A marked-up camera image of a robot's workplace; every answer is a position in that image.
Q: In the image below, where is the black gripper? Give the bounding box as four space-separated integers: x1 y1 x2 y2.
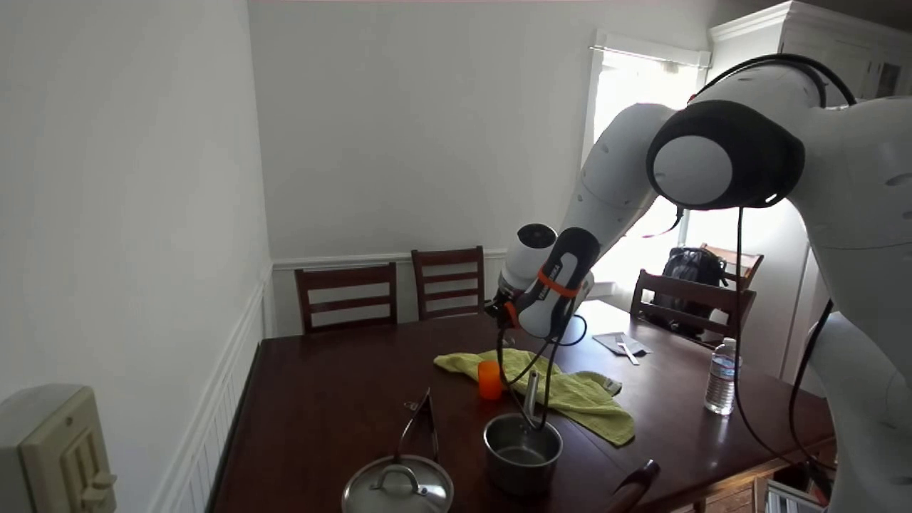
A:
484 294 521 337

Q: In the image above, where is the orange plastic cup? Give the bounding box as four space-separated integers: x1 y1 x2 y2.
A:
477 357 507 404

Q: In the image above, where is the white paper packet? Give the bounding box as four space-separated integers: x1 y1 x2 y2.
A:
589 328 649 364

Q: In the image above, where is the yellow dish cloth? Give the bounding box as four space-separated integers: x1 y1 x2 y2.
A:
433 346 639 447

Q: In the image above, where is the black bag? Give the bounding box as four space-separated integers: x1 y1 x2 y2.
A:
662 242 726 289

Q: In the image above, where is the glass pot lid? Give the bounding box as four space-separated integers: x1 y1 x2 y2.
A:
339 452 457 513

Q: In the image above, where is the clear plastic water bottle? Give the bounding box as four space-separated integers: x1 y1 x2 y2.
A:
705 337 743 418

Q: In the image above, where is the white refrigerator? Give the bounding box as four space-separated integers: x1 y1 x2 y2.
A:
681 202 822 385

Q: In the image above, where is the bright white framed window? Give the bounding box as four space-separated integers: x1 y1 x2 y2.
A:
572 32 713 289

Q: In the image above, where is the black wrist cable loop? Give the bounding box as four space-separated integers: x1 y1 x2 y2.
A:
493 307 594 433

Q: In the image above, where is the black handled utensil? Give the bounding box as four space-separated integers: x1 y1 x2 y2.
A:
396 385 441 461

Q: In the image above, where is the steel saucepan with handle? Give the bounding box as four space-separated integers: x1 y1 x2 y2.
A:
483 370 568 498

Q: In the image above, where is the long black hanging cable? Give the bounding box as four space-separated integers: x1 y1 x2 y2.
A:
729 202 839 470

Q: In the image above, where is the white wall cabinet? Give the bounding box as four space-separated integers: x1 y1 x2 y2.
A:
706 0 912 109

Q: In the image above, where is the cream wall light switch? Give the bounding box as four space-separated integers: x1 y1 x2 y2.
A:
0 383 119 513

